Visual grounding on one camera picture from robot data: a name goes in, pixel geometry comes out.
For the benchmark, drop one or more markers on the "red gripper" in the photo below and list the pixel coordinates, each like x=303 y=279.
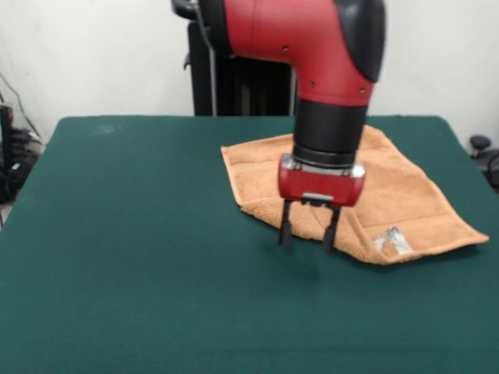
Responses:
x=319 y=187

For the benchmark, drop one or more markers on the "orange terry towel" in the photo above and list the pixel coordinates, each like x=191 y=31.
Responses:
x=397 y=195

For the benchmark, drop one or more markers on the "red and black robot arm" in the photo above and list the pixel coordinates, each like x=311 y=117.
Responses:
x=312 y=46

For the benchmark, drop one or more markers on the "dark green table cloth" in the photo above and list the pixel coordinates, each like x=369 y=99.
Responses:
x=117 y=272

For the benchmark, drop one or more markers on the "black box with red light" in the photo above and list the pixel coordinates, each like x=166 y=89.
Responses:
x=6 y=136

